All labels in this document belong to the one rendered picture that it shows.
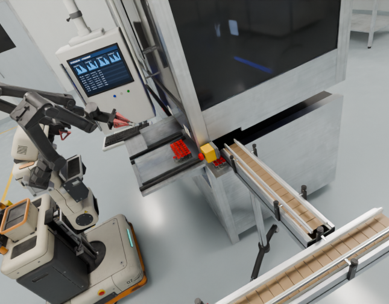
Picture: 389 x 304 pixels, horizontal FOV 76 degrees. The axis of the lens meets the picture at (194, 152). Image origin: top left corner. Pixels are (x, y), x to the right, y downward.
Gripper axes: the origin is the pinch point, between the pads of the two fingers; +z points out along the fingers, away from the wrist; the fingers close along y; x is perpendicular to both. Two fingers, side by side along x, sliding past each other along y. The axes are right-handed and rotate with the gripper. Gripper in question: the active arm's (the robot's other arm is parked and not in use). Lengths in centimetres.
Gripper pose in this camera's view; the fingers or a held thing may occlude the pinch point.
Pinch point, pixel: (128, 122)
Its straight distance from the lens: 140.9
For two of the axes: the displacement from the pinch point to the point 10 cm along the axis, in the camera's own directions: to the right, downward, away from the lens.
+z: 9.8, 2.2, 0.3
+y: 1.8, -8.7, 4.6
